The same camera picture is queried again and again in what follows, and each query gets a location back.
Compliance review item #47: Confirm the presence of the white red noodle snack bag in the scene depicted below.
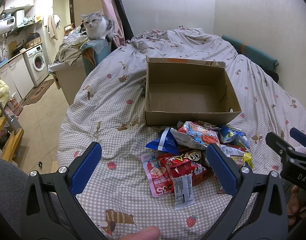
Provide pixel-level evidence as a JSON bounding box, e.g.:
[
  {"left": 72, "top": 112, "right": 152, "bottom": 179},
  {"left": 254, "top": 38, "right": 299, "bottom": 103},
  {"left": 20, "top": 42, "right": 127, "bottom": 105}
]
[{"left": 220, "top": 144, "right": 246, "bottom": 157}]

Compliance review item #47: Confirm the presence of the grey white cat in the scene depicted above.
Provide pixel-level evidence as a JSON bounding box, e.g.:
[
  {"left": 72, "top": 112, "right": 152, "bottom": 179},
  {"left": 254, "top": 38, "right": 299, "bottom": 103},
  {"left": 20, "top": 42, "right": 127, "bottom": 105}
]
[{"left": 80, "top": 11, "right": 115, "bottom": 42}]

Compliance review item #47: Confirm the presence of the person's left hand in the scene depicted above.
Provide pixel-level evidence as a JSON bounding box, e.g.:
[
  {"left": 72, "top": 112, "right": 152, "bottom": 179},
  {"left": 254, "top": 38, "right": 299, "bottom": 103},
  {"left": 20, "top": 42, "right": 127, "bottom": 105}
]
[{"left": 118, "top": 226, "right": 160, "bottom": 240}]

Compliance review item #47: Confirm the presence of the teal cat perch box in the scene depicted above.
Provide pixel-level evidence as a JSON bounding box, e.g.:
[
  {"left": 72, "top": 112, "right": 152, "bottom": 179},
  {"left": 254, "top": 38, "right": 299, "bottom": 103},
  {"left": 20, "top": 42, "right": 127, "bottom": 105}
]
[{"left": 80, "top": 40, "right": 111, "bottom": 76}]

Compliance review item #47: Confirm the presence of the white water heater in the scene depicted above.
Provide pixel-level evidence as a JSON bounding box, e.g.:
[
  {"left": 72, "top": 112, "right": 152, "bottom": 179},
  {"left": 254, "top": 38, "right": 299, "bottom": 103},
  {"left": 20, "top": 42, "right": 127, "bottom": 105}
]
[{"left": 0, "top": 16, "right": 16, "bottom": 36}]

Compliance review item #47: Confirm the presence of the pink snack pouch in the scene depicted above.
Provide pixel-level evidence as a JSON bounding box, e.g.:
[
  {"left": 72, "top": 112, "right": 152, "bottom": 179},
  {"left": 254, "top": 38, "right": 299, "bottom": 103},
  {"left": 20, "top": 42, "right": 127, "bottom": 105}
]
[{"left": 141, "top": 151, "right": 173, "bottom": 198}]

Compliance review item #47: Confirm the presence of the blue white shrimp snack bag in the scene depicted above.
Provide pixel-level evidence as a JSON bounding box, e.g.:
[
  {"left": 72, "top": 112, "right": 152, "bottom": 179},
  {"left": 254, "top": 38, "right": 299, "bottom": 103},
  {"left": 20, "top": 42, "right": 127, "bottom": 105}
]
[{"left": 170, "top": 121, "right": 221, "bottom": 150}]

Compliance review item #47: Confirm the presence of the person's right hand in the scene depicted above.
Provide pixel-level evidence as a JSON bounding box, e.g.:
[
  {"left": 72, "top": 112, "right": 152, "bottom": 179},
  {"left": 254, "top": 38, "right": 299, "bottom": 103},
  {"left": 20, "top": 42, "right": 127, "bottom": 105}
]
[{"left": 287, "top": 185, "right": 306, "bottom": 226}]

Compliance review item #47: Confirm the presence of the brown door mat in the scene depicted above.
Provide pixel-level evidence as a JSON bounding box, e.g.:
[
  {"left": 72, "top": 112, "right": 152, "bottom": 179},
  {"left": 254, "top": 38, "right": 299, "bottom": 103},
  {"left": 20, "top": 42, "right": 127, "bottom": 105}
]
[{"left": 22, "top": 79, "right": 54, "bottom": 106}]

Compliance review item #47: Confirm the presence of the small red white snack bar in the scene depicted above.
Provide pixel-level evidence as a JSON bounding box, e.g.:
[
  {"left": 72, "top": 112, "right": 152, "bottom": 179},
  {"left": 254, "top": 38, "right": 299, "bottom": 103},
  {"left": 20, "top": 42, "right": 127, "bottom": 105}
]
[{"left": 168, "top": 161, "right": 195, "bottom": 210}]

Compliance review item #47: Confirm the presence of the teal pillow by wall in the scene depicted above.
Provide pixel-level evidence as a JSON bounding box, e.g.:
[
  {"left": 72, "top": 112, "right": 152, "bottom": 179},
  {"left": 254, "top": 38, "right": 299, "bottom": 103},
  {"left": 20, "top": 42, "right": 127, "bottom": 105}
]
[{"left": 222, "top": 35, "right": 279, "bottom": 72}]

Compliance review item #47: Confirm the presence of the blue Lonely God chips bag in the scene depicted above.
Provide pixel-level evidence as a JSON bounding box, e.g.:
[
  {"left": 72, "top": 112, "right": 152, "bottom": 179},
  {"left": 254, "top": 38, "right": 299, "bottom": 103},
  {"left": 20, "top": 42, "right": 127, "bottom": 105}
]
[{"left": 219, "top": 125, "right": 250, "bottom": 149}]

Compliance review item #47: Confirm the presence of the brown cardboard box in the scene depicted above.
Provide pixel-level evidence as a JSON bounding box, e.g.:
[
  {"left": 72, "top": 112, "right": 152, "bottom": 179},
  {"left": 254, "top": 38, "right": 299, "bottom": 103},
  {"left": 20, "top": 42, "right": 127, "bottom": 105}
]
[{"left": 145, "top": 57, "right": 241, "bottom": 126}]

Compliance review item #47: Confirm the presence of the white washing machine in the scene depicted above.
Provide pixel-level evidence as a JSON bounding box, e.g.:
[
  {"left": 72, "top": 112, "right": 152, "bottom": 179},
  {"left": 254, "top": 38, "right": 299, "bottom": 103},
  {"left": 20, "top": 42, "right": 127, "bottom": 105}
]
[{"left": 23, "top": 44, "right": 48, "bottom": 88}]

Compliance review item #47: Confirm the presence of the blue white ribbon snack bag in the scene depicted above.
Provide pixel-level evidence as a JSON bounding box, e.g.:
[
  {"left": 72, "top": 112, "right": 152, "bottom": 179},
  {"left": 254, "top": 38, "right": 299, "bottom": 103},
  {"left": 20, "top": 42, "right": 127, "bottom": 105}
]
[{"left": 145, "top": 127, "right": 179, "bottom": 155}]

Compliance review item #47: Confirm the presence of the large red milk candy bag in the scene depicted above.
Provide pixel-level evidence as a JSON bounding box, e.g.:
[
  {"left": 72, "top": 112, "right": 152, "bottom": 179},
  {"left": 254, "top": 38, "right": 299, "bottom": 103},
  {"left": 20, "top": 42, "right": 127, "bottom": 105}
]
[{"left": 158, "top": 150, "right": 213, "bottom": 186}]

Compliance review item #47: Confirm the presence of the pile of laundry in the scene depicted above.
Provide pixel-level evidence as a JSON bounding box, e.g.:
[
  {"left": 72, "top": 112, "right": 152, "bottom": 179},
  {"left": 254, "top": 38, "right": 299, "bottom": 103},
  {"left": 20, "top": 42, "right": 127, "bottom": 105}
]
[{"left": 55, "top": 27, "right": 88, "bottom": 66}]

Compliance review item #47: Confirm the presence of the pink curtain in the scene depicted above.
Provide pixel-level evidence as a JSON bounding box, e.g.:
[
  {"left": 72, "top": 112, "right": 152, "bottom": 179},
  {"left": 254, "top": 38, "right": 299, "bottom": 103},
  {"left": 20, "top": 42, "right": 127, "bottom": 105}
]
[{"left": 100, "top": 0, "right": 125, "bottom": 47}]

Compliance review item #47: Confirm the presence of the yellow snack bag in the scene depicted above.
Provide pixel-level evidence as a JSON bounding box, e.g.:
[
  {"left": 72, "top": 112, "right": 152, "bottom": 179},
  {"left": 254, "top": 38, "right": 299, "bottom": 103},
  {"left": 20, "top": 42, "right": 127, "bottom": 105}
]
[{"left": 230, "top": 152, "right": 253, "bottom": 170}]

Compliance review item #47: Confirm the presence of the checkered cartoon duvet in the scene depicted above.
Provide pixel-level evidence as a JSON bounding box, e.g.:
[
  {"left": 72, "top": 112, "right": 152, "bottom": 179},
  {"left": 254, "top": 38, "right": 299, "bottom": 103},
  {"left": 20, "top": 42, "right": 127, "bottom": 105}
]
[{"left": 58, "top": 28, "right": 306, "bottom": 239}]

